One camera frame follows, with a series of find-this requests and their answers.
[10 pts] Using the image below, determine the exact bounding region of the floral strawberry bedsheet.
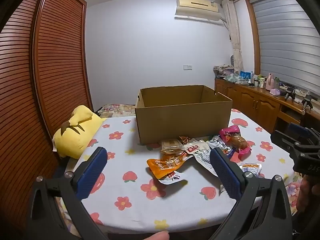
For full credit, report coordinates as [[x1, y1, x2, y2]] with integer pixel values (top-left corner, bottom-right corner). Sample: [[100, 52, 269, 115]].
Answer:
[[54, 108, 304, 233]]

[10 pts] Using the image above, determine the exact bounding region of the person's left hand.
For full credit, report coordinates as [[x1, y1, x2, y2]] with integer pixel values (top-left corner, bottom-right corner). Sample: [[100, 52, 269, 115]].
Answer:
[[140, 231, 170, 240]]

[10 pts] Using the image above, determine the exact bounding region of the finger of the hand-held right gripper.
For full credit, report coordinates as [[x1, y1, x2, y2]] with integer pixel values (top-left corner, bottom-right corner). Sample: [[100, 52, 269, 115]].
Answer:
[[287, 122, 320, 146], [271, 129, 304, 155]]

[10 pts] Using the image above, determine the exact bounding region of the cream patterned curtain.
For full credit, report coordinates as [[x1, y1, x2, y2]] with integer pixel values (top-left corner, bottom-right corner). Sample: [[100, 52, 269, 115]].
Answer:
[[221, 0, 244, 73]]

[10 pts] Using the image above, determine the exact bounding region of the floral pillow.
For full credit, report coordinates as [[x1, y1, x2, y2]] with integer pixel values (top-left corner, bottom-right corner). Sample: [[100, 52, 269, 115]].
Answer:
[[96, 103, 138, 119]]

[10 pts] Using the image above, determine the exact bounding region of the green patterned cloth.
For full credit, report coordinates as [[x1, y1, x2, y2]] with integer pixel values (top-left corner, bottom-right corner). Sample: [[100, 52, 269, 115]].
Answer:
[[223, 73, 248, 84]]

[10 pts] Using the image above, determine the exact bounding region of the pink drumstick snack packet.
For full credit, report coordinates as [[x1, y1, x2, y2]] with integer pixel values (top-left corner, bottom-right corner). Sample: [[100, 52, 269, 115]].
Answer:
[[219, 125, 252, 161]]

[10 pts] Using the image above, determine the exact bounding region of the white red label snack packet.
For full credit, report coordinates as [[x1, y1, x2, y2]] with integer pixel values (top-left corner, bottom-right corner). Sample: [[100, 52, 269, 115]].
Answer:
[[180, 140, 213, 161]]

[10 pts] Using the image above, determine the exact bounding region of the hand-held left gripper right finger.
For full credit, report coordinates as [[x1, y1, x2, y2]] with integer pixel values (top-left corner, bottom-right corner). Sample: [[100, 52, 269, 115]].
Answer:
[[209, 147, 293, 240]]

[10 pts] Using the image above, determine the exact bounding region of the grey window blind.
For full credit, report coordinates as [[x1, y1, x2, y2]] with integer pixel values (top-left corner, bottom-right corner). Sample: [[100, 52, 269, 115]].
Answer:
[[251, 0, 320, 101]]

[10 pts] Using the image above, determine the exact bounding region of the beige biscuit packet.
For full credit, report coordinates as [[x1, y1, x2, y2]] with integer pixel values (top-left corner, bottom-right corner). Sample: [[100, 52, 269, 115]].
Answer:
[[160, 139, 185, 156]]

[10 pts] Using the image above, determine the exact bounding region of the pink bottle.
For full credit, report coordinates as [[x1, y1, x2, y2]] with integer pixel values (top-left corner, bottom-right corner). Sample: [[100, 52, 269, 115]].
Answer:
[[265, 73, 275, 91]]

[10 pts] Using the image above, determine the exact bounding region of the black gripper stand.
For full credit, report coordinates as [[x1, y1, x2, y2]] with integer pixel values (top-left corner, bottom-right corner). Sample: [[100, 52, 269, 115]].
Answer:
[[301, 93, 314, 111], [280, 85, 297, 101]]

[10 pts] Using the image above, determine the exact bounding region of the cream air conditioner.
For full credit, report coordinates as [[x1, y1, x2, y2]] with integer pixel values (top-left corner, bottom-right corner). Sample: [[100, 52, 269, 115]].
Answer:
[[174, 0, 223, 22]]

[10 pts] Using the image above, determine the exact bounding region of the purple blue snack packet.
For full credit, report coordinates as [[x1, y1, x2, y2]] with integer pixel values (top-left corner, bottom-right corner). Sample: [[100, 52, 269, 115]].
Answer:
[[206, 135, 237, 158]]

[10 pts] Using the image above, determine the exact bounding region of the white orange snack packet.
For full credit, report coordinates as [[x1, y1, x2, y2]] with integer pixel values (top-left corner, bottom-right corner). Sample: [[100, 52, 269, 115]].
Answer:
[[239, 163, 263, 179]]

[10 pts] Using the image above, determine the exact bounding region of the person's right hand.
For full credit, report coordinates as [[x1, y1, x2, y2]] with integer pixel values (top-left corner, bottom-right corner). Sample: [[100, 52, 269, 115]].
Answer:
[[296, 175, 317, 217]]

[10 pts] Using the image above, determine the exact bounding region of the small orange brown snack packet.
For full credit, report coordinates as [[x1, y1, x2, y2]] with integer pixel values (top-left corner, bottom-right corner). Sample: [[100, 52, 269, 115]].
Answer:
[[178, 135, 192, 146]]

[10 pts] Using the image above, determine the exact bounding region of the brown cardboard box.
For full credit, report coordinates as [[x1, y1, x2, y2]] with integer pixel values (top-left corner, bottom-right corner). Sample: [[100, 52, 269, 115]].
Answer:
[[135, 85, 233, 145]]

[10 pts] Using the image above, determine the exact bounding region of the stack of papers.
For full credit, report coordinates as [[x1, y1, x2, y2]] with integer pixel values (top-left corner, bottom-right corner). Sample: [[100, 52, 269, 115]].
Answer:
[[213, 64, 236, 78]]

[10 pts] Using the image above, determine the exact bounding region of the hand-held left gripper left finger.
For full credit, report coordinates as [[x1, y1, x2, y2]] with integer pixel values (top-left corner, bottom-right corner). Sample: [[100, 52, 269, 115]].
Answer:
[[27, 147, 108, 240]]

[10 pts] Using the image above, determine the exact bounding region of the wooden cabinet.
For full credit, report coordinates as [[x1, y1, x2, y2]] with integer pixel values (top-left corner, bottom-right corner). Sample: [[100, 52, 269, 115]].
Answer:
[[214, 77, 320, 136]]

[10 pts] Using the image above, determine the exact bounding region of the yellow plush toy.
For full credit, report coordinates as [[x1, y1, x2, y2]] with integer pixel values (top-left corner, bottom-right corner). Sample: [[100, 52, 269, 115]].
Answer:
[[52, 105, 108, 159]]

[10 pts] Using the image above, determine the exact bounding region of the wooden louvered wardrobe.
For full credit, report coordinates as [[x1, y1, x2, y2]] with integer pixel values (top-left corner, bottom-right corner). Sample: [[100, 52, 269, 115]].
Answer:
[[0, 0, 95, 240]]

